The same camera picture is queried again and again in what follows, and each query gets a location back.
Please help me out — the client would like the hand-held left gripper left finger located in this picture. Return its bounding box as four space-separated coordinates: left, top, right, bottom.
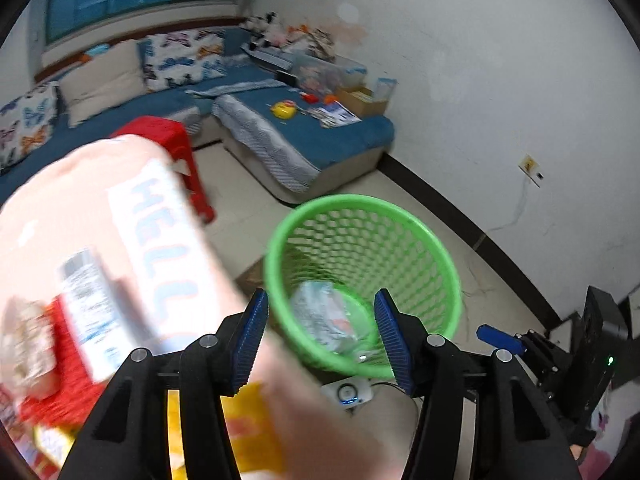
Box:
59 287 270 480

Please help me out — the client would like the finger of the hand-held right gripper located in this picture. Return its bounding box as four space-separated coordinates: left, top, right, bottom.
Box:
476 324 572 397

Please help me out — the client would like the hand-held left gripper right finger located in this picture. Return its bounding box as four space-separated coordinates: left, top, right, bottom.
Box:
374 288 583 480

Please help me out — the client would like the green mesh plastic basket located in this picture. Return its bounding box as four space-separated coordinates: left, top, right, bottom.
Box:
264 193 462 381

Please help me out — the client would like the white round device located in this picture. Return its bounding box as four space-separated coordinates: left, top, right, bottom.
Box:
320 377 373 413

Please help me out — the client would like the crumpled clear plastic wrapper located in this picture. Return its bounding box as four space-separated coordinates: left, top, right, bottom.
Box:
290 280 386 361

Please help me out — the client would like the white blue labelled packet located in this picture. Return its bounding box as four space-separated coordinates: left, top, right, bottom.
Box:
57 247 166 383

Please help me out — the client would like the blue corner sofa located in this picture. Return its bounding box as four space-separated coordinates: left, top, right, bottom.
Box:
0 27 396 206

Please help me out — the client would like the grey quilted sofa cover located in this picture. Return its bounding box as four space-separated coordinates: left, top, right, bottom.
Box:
212 92 321 193

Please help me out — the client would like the crumpled beige wrapper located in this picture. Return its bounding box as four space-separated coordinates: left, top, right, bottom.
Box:
0 295 63 401

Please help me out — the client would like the white yellow snack packet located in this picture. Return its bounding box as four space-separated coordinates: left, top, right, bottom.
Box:
10 422 76 471

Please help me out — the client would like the red plastic stool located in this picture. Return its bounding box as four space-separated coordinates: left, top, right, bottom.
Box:
110 116 217 225

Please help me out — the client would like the blue white magazine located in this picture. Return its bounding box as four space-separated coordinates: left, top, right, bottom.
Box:
307 101 362 129

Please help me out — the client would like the cardboard box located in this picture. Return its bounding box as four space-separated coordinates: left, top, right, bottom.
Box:
335 86 391 120

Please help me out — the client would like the blue white carton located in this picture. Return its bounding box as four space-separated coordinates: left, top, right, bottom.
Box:
372 77 398 103

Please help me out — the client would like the light blue blanket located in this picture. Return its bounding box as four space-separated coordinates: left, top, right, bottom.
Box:
185 77 286 98

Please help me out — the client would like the clear plastic storage box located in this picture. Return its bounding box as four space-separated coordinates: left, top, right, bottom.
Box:
290 55 368 96

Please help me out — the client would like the white butterfly print cushion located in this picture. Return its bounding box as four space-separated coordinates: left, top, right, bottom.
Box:
137 30 228 93

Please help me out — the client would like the beige cushion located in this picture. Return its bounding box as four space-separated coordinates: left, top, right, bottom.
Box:
60 40 148 128

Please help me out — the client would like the dark butterfly print cushion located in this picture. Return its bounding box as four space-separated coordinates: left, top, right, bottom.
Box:
0 82 63 173

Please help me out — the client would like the black white plush cow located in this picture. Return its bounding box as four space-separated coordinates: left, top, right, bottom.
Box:
242 10 281 36

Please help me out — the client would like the wall socket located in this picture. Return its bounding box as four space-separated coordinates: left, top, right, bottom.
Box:
520 155 546 186

